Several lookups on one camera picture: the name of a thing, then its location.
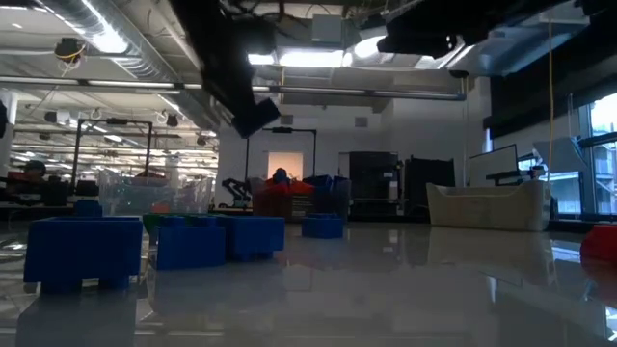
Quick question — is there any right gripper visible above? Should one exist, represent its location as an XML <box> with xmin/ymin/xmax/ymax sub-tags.
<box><xmin>377</xmin><ymin>18</ymin><xmax>459</xmax><ymax>60</ymax></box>

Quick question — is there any black cabinet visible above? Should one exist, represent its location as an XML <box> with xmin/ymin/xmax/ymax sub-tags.
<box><xmin>347</xmin><ymin>150</ymin><xmax>401</xmax><ymax>203</ymax></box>
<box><xmin>403</xmin><ymin>156</ymin><xmax>457</xmax><ymax>206</ymax></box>

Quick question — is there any grey ceiling box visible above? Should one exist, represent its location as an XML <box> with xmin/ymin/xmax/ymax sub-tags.
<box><xmin>310</xmin><ymin>13</ymin><xmax>343</xmax><ymax>44</ymax></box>

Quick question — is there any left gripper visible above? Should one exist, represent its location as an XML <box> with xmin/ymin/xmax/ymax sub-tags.
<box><xmin>168</xmin><ymin>0</ymin><xmax>276</xmax><ymax>121</ymax></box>

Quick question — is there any ceiling cable reel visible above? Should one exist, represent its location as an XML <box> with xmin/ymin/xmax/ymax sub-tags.
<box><xmin>53</xmin><ymin>37</ymin><xmax>87</xmax><ymax>64</ymax></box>

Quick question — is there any round silver air duct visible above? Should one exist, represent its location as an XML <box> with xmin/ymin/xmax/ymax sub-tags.
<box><xmin>40</xmin><ymin>0</ymin><xmax>232</xmax><ymax>129</ymax></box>

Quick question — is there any clear plastic bin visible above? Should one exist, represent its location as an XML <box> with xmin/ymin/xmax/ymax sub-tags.
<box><xmin>97</xmin><ymin>168</ymin><xmax>216</xmax><ymax>217</ymax></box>

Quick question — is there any computer monitor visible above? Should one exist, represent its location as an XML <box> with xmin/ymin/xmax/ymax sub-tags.
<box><xmin>468</xmin><ymin>143</ymin><xmax>521</xmax><ymax>188</ymax></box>

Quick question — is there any smoky grey plastic bin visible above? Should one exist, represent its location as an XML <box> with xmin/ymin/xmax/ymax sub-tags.
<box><xmin>253</xmin><ymin>173</ymin><xmax>357</xmax><ymax>224</ymax></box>

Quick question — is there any white plastic bin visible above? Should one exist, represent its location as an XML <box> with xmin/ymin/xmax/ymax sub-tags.
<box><xmin>426</xmin><ymin>179</ymin><xmax>553</xmax><ymax>232</ymax></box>

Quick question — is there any person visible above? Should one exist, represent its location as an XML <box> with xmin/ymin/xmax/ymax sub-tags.
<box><xmin>22</xmin><ymin>159</ymin><xmax>48</xmax><ymax>183</ymax></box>

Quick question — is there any white angled panel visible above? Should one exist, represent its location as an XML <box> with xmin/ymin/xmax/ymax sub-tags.
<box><xmin>532</xmin><ymin>137</ymin><xmax>589</xmax><ymax>174</ymax></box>

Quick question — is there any green toy brick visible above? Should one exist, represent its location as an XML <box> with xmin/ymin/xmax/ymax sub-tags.
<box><xmin>142</xmin><ymin>212</ymin><xmax>168</xmax><ymax>247</ymax></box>

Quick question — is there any white pillar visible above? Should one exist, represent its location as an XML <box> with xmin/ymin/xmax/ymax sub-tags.
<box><xmin>0</xmin><ymin>89</ymin><xmax>20</xmax><ymax>177</ymax></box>

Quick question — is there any metal ceiling pipe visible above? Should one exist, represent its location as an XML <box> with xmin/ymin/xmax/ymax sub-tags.
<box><xmin>182</xmin><ymin>82</ymin><xmax>468</xmax><ymax>102</ymax></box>

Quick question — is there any black gantry frame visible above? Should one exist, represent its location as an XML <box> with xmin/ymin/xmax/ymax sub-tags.
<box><xmin>244</xmin><ymin>126</ymin><xmax>318</xmax><ymax>184</ymax></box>
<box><xmin>70</xmin><ymin>118</ymin><xmax>154</xmax><ymax>194</ymax></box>

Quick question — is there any rectangular silver air duct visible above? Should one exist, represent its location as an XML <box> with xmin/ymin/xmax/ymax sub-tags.
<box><xmin>447</xmin><ymin>9</ymin><xmax>592</xmax><ymax>78</ymax></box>

